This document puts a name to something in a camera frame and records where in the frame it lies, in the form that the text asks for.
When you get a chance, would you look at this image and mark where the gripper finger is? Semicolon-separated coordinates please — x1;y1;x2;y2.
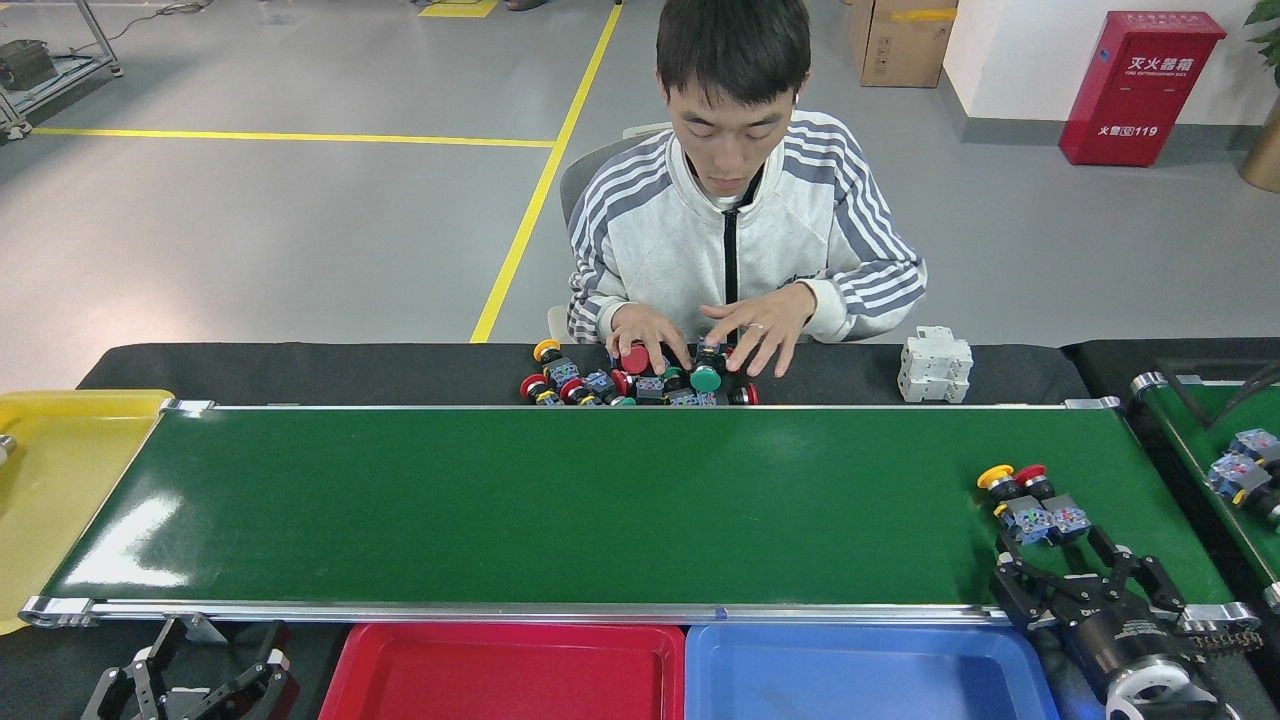
80;618;201;720
185;620;301;720

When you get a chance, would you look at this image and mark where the person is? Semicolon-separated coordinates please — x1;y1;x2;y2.
566;0;929;346

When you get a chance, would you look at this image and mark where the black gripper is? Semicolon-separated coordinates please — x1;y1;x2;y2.
988;524;1191;696

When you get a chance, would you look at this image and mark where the conveyor drive chain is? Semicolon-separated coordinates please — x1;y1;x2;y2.
1180;622;1263;659

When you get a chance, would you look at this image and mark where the short green conveyor belt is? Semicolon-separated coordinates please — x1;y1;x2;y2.
1130;372;1280;613

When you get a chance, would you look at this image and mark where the person's right hand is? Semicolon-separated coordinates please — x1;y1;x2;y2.
606;303;693;376

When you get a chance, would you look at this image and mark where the person's left hand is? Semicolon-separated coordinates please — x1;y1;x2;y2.
698;283;819;379

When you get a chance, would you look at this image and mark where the long green conveyor belt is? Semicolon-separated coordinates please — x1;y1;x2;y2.
18;397;1259;631

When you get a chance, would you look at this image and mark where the red fire extinguisher cabinet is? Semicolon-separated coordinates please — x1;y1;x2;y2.
1059;10;1227;168

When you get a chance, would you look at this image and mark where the blue plastic tray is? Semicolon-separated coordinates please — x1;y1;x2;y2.
685;622;1061;720

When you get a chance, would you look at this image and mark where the brown cardboard box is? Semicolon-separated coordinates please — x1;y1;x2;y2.
850;0;959;89

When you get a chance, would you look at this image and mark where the yellow plastic tray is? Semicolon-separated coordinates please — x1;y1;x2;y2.
0;389;176;637

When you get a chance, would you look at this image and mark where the black metal bracket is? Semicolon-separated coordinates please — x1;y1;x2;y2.
1155;358;1280;431

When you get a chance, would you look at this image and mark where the silver metal rack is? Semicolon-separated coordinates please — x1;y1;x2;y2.
0;0;124;139

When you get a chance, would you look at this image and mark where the grey office chair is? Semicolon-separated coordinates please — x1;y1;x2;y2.
547;122;673;341

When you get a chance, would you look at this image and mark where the black box on rack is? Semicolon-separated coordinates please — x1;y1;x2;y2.
0;40;58;91

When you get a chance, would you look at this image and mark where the red plastic tray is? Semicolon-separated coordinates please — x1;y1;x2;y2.
318;622;687;720

